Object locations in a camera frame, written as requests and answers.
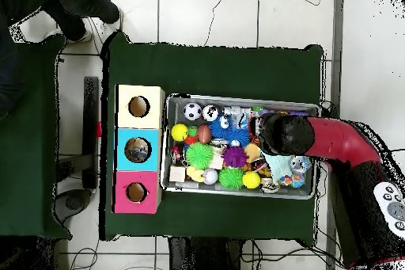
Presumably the blue puffer ball with eyes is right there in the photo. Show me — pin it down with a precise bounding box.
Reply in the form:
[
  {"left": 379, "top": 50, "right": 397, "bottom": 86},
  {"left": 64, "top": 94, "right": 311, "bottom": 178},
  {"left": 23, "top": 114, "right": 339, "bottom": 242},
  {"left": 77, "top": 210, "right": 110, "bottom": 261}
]
[{"left": 208, "top": 115, "right": 252, "bottom": 148}]

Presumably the crushed bottle with colourful label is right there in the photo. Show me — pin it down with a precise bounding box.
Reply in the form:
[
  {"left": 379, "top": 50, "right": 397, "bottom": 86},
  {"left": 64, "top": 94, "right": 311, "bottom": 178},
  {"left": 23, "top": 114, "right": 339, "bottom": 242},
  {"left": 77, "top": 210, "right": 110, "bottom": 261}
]
[{"left": 279, "top": 154, "right": 312, "bottom": 188}]

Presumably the mint knitted cloth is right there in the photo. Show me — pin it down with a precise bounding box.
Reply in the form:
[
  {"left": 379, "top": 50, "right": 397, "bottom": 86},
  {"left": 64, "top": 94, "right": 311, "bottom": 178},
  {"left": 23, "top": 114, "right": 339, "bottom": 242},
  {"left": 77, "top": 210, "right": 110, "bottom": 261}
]
[{"left": 262, "top": 152, "right": 293, "bottom": 184}]

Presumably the yellow ball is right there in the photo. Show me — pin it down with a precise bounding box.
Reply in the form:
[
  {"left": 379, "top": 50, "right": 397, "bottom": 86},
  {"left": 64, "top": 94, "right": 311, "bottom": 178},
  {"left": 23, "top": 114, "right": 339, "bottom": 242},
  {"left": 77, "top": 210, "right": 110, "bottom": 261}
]
[{"left": 170, "top": 123, "right": 190, "bottom": 142}]

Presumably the brown toy football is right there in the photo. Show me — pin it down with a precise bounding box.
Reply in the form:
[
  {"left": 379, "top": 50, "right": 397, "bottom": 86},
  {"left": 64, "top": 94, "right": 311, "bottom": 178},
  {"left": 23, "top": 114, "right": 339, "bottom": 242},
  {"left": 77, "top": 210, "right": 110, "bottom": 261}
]
[{"left": 197, "top": 124, "right": 213, "bottom": 145}]

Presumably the person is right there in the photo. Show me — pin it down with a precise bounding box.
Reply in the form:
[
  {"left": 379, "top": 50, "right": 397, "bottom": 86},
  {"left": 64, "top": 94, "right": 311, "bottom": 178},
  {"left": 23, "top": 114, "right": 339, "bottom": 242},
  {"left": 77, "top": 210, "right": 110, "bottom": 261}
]
[{"left": 0, "top": 0, "right": 121, "bottom": 119}]

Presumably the dark green table cloth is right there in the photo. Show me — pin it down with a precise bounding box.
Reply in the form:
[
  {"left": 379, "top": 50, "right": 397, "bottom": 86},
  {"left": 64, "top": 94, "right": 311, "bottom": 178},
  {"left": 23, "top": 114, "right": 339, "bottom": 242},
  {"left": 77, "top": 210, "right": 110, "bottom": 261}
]
[
  {"left": 0, "top": 34, "right": 71, "bottom": 239},
  {"left": 100, "top": 32, "right": 324, "bottom": 241}
]

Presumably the small crushed plastic bottle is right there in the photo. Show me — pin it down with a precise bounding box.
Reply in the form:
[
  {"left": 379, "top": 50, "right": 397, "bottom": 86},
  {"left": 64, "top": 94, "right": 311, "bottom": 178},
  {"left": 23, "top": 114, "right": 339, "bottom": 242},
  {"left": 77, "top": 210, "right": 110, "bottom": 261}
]
[{"left": 126, "top": 143, "right": 150, "bottom": 162}]

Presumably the black and white soccer ball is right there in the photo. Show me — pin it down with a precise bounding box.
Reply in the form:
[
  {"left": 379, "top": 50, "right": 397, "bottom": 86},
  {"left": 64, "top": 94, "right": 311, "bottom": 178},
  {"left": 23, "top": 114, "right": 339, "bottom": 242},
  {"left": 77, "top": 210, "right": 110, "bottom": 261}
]
[{"left": 183, "top": 102, "right": 203, "bottom": 121}]

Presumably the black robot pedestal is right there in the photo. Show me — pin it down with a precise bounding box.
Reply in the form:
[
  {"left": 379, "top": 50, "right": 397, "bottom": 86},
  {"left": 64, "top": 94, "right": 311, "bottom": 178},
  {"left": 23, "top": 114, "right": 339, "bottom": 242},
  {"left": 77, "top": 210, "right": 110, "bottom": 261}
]
[{"left": 168, "top": 236, "right": 244, "bottom": 270}]

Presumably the green puffer ball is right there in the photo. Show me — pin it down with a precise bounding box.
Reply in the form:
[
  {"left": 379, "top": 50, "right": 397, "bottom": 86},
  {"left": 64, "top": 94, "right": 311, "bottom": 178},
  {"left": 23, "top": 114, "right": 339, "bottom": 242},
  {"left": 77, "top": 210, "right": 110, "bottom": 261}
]
[{"left": 185, "top": 142, "right": 214, "bottom": 170}]

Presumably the shallow mesh bin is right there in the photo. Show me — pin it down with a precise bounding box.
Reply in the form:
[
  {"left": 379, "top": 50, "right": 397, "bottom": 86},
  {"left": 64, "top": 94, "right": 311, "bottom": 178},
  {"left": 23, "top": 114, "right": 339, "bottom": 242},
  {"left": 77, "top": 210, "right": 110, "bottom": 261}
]
[{"left": 159, "top": 93, "right": 320, "bottom": 200}]

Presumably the grey rounded base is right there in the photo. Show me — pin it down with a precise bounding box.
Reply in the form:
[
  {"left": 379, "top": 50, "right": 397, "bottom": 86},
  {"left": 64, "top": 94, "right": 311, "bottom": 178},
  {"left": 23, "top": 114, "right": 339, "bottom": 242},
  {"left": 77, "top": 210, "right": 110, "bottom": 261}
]
[{"left": 53, "top": 188, "right": 93, "bottom": 223}]

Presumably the thin black floor cable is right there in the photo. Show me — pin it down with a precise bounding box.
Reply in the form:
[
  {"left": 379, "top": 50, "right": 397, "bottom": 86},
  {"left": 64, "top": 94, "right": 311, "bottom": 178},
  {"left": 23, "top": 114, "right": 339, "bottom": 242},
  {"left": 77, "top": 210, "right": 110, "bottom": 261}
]
[{"left": 203, "top": 0, "right": 231, "bottom": 47}]

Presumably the purple spiky ball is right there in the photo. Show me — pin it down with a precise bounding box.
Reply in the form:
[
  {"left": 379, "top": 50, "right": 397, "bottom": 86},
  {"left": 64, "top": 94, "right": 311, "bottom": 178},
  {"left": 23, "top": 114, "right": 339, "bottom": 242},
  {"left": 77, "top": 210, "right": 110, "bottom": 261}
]
[{"left": 221, "top": 146, "right": 248, "bottom": 169}]

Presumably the wooden box with three holes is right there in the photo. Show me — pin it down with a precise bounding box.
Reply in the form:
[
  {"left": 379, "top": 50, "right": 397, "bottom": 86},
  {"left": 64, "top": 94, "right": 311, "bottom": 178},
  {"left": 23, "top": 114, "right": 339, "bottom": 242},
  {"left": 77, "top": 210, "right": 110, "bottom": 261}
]
[{"left": 112, "top": 84, "right": 166, "bottom": 215}]

